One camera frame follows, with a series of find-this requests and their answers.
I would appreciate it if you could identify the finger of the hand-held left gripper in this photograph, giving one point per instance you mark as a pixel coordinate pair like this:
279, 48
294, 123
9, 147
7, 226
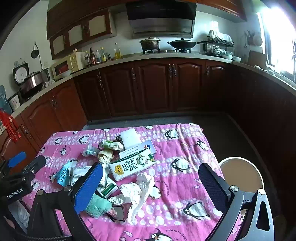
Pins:
16, 160
34, 165

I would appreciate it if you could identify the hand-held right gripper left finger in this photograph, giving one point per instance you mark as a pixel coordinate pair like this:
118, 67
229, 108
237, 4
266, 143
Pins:
89, 187

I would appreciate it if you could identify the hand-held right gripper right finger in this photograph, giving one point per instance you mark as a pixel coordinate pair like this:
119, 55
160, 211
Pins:
212, 187

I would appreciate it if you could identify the white printed packet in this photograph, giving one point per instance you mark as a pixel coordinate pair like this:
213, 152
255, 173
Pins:
77, 176

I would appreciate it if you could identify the small green and white box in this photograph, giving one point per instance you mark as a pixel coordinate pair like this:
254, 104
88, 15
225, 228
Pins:
108, 188

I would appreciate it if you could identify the teal fuzzy cloth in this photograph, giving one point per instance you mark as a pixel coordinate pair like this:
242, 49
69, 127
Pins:
98, 206

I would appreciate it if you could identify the light blue packet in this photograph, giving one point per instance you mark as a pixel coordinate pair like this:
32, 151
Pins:
63, 175

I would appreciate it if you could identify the cream round bucket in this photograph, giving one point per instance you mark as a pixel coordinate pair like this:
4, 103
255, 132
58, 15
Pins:
240, 173

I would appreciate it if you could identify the beige paper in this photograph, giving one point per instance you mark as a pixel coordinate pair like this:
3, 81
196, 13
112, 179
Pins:
105, 157

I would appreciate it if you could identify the dark clear plastic wrapper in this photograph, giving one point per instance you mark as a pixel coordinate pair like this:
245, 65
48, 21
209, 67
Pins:
118, 214

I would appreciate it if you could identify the white and green milk carton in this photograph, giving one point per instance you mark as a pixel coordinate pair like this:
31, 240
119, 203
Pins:
129, 165

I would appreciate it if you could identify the green and white wrapper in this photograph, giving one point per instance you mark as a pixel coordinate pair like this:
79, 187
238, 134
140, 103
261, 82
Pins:
111, 144

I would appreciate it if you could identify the white tissue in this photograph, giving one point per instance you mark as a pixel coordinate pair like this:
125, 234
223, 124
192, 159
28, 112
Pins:
138, 192

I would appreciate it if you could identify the plain white box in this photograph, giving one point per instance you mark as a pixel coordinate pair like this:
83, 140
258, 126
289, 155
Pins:
130, 139

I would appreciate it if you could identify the white and blue box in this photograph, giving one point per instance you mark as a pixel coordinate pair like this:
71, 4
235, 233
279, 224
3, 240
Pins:
148, 147

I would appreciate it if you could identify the red knot ornament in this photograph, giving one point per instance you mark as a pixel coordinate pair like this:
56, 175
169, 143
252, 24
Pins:
9, 125

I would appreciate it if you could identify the pink penguin print blanket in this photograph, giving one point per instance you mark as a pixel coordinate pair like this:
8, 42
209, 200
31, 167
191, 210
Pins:
175, 185

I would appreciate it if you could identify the white printed mug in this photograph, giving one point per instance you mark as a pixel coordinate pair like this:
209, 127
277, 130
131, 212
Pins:
13, 102

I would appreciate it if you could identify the steel rice cooker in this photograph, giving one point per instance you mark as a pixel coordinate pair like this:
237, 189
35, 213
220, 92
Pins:
32, 84

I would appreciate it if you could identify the round white dial scale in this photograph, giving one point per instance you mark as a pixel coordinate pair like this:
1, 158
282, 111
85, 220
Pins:
20, 74

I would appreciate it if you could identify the steel kettle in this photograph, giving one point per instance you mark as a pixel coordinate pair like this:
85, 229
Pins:
46, 76

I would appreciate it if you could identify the cream microwave with red door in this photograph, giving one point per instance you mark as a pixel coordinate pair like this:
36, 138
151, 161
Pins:
63, 67

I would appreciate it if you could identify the black hanging pan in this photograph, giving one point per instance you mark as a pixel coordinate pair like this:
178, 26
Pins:
34, 53

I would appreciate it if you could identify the wooden lower cabinets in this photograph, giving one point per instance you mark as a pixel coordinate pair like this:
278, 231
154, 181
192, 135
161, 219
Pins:
150, 88

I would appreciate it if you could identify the wooden cabinets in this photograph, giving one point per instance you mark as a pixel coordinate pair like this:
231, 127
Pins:
150, 88
78, 32

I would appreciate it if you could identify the dark sauce bottle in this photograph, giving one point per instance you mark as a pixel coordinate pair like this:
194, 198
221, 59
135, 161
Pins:
93, 58

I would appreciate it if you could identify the small clear bottle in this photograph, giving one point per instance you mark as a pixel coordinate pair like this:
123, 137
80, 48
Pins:
103, 55

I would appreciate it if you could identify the white bowl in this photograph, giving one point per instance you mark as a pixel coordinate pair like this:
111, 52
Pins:
226, 56
237, 59

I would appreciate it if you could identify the grey stone countertop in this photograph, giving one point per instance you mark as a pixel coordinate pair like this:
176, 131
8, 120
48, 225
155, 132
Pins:
129, 59

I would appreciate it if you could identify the wooden cutting board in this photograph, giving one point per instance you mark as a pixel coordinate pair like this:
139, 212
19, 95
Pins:
256, 59

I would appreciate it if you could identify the yellow oil bottle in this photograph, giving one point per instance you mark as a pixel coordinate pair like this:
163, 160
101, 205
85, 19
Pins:
117, 53

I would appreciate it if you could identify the wooden upper cabinets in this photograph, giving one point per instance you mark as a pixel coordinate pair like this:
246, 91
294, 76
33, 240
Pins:
78, 32

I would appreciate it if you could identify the black dish rack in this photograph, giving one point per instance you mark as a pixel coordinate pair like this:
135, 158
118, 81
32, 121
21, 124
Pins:
218, 45

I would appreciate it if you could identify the gas stove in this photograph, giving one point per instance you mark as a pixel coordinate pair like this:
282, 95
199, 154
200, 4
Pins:
166, 51

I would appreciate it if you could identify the black wok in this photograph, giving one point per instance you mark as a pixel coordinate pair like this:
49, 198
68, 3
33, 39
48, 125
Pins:
181, 44

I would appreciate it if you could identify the brown cooking pot with lid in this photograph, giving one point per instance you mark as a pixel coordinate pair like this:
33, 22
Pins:
149, 44

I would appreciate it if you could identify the bright window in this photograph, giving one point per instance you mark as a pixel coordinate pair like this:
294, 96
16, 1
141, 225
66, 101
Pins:
279, 34

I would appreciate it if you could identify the black range hood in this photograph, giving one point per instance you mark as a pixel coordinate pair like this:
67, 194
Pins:
161, 20

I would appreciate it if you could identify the wall utensil holder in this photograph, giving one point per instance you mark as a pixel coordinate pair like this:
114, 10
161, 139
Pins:
252, 38

